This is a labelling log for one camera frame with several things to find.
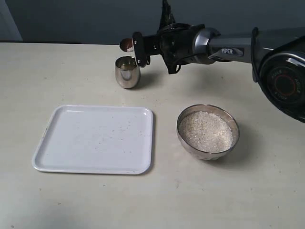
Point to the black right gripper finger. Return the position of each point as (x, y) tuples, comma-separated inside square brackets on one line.
[(141, 56)]

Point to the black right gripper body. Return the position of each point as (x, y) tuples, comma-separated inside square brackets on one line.
[(174, 43)]

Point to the dark red wooden spoon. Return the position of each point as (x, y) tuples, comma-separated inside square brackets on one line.
[(126, 45)]

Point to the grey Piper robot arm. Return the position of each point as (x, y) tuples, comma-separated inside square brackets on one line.
[(277, 57)]

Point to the small steel cup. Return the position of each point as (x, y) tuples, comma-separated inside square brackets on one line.
[(127, 72)]

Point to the steel bowl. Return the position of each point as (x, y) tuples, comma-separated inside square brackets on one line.
[(214, 110)]

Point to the white rectangular tray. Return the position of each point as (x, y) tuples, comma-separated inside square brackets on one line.
[(85, 139)]

